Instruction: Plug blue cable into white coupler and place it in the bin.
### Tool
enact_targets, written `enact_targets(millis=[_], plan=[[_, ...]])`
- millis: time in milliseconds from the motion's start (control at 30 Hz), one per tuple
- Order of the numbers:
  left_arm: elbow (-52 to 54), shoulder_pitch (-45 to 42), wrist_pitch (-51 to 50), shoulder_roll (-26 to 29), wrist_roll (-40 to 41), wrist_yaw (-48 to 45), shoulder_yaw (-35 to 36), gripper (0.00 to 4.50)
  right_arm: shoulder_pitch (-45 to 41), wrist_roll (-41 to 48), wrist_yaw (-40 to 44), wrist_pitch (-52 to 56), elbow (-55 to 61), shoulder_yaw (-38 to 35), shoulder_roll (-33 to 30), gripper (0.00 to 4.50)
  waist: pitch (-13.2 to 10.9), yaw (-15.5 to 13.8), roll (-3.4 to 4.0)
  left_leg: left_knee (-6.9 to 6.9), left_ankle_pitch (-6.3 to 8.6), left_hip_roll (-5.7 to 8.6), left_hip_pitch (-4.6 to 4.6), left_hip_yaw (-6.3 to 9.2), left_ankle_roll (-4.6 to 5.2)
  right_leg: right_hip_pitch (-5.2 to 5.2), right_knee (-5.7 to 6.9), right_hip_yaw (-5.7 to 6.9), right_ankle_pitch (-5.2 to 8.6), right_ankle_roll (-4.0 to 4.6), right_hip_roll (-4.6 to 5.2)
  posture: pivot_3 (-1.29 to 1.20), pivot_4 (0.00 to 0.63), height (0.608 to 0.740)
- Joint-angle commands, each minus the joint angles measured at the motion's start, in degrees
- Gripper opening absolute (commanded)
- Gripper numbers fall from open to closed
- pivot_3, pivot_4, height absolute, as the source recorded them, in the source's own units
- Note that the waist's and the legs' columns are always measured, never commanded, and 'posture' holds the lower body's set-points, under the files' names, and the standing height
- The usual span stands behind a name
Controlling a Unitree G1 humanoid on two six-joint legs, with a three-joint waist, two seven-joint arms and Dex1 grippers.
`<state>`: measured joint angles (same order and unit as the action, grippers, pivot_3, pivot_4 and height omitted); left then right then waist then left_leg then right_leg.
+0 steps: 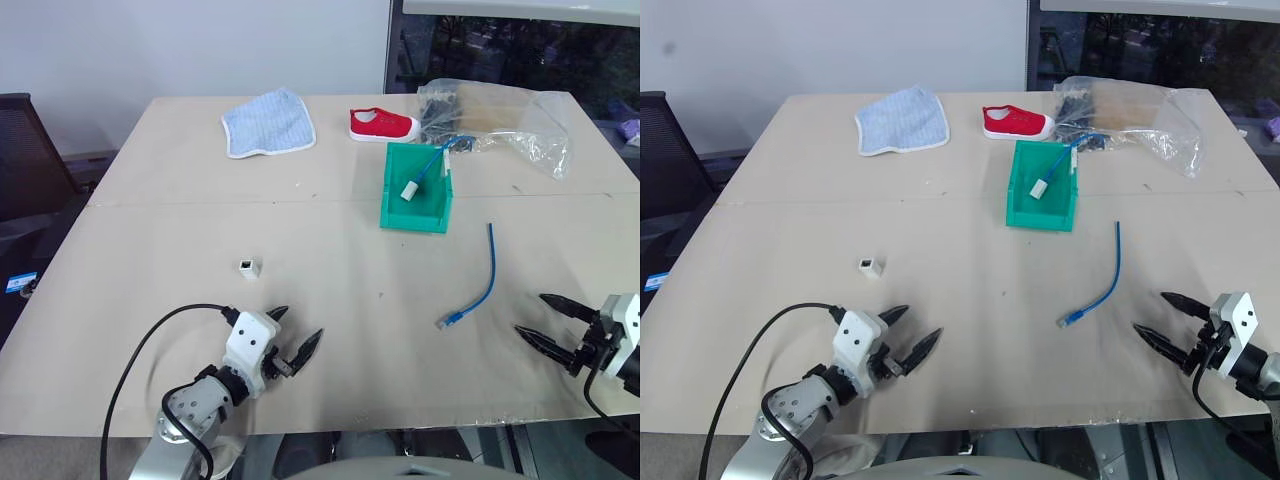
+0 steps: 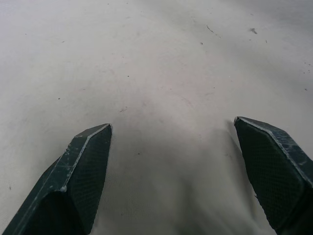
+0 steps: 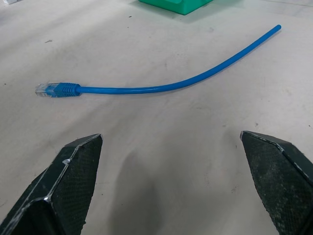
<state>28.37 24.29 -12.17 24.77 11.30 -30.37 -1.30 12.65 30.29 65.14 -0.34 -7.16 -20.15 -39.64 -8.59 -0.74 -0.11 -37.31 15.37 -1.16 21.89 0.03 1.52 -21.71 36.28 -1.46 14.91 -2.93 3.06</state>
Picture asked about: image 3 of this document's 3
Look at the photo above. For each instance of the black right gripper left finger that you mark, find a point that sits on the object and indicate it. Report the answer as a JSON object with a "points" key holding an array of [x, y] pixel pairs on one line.
{"points": [[61, 186]]}

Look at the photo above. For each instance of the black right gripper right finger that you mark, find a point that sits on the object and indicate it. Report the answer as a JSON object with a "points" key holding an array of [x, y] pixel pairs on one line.
{"points": [[281, 181]]}

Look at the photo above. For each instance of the white box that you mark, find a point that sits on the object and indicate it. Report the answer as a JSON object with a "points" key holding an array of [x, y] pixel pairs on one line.
{"points": [[7, 1]]}

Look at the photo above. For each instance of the green plastic block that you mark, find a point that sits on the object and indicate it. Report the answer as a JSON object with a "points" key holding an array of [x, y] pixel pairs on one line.
{"points": [[176, 5]]}

